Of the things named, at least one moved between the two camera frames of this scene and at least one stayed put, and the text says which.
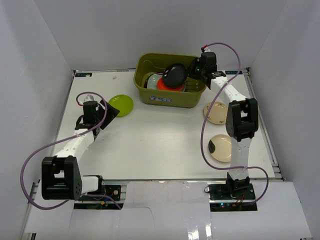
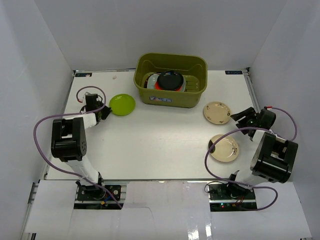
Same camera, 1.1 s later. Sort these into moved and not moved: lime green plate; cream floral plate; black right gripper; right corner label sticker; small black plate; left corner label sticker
Moved: small black plate; black right gripper
Not moved: lime green plate; left corner label sticker; right corner label sticker; cream floral plate
